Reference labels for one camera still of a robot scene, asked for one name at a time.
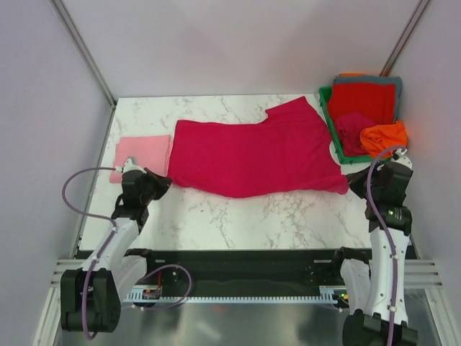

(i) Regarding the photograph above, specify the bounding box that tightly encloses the light pink t-shirt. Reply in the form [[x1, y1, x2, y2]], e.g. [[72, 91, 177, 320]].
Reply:
[[113, 135, 172, 177]]

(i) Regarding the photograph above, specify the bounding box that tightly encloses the magenta t-shirt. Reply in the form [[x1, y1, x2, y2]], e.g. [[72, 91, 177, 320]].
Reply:
[[168, 97, 349, 198]]

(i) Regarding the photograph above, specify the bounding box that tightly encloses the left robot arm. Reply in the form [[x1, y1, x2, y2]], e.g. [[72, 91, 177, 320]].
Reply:
[[60, 164, 171, 340]]

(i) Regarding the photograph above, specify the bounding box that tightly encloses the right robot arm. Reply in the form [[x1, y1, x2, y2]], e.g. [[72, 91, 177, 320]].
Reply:
[[329, 158, 419, 345]]

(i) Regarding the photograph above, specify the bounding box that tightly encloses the orange t-shirt under stack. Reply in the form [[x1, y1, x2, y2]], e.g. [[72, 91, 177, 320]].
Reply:
[[339, 73, 367, 77]]

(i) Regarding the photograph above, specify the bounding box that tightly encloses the orange crumpled t-shirt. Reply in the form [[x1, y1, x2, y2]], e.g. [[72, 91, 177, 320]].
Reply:
[[360, 120, 408, 158]]

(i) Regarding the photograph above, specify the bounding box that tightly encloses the dark pink crumpled t-shirt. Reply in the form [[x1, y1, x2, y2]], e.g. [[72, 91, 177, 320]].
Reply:
[[335, 112, 376, 156]]

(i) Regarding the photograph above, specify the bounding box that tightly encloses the red t-shirt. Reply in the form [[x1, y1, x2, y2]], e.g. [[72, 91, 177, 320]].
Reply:
[[327, 82, 396, 125]]

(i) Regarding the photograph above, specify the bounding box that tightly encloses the green plastic bin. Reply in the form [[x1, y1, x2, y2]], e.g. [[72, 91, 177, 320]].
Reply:
[[319, 86, 372, 164]]

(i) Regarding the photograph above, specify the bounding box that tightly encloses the grey t-shirt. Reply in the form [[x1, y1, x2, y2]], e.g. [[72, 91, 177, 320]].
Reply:
[[334, 75, 403, 120]]

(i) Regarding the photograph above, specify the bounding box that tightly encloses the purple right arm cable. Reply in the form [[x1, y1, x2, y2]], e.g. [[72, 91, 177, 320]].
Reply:
[[365, 145, 408, 346]]

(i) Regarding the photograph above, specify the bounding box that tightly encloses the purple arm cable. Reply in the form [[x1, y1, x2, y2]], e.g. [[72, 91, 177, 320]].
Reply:
[[61, 166, 125, 340], [365, 145, 408, 346]]

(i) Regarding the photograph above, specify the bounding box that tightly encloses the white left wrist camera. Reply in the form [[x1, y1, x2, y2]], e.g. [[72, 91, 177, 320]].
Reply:
[[115, 156, 146, 174]]

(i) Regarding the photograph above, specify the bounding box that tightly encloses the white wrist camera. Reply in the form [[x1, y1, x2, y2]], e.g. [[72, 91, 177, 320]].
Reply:
[[391, 148, 413, 169], [115, 156, 146, 174]]

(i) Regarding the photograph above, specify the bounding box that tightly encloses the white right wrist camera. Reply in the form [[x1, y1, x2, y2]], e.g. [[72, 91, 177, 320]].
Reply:
[[391, 148, 413, 169]]

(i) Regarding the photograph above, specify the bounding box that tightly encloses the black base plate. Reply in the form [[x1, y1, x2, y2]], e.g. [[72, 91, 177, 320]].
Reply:
[[128, 247, 372, 296]]

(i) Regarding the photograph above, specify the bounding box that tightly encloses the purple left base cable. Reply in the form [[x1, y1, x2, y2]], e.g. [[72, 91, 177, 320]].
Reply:
[[131, 265, 194, 313]]

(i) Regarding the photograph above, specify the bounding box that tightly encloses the right aluminium rail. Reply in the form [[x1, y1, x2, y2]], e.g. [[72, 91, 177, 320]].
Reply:
[[404, 259, 443, 289]]

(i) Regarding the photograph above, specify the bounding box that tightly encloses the aluminium rail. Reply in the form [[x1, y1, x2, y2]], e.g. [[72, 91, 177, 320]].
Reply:
[[404, 259, 443, 289], [50, 259, 84, 288]]

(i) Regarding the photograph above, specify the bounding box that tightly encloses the white slotted cable duct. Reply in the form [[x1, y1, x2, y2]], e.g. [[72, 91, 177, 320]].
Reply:
[[122, 286, 349, 305]]

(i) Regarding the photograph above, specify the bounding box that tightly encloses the left aluminium rail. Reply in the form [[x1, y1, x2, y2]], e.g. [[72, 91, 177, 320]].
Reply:
[[50, 259, 84, 288]]

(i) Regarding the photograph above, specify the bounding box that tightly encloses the right aluminium frame post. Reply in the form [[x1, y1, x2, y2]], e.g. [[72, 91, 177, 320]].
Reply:
[[380, 0, 432, 76]]

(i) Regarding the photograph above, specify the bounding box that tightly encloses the aluminium frame post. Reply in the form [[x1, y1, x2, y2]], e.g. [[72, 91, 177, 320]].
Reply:
[[380, 0, 432, 76], [50, 0, 117, 110]]

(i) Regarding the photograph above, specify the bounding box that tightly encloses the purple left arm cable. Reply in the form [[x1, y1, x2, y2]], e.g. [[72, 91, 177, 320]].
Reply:
[[61, 166, 125, 340]]

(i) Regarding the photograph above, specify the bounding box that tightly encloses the left aluminium frame post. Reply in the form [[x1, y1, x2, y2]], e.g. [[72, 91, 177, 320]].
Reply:
[[50, 0, 117, 110]]

